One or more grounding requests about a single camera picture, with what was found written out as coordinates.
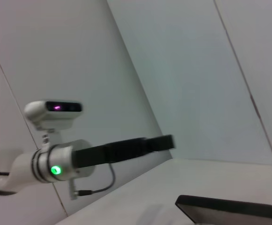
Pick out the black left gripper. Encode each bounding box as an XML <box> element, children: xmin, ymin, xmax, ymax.
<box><xmin>73</xmin><ymin>134</ymin><xmax>176</xmax><ymax>169</ymax></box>

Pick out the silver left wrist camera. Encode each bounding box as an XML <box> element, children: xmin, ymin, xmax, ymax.
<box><xmin>24</xmin><ymin>100</ymin><xmax>83</xmax><ymax>150</ymax></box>

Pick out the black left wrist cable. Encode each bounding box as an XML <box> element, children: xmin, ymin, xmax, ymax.
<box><xmin>78</xmin><ymin>163</ymin><xmax>117</xmax><ymax>195</ymax></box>

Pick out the black glasses case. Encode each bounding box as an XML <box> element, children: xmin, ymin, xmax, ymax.
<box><xmin>175</xmin><ymin>195</ymin><xmax>272</xmax><ymax>225</ymax></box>

